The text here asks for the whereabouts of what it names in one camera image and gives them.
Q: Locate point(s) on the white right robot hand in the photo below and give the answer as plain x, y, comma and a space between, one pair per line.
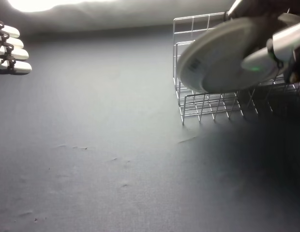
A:
285, 41

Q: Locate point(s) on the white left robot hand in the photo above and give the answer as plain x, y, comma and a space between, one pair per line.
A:
17, 54

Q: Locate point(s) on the white fabric backdrop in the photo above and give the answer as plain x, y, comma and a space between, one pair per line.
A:
116, 14

